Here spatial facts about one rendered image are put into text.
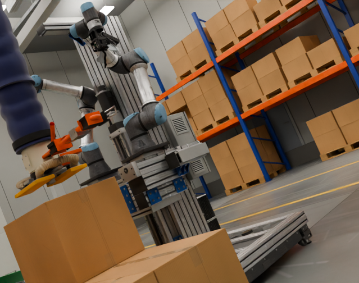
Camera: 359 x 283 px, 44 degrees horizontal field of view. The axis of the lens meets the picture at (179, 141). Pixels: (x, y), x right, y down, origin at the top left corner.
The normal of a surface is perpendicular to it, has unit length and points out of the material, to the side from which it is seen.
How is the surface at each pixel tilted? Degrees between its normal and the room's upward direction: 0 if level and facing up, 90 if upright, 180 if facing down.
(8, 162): 90
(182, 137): 90
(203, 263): 90
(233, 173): 90
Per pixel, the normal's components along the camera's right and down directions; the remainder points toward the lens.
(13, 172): 0.66, -0.34
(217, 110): -0.63, 0.21
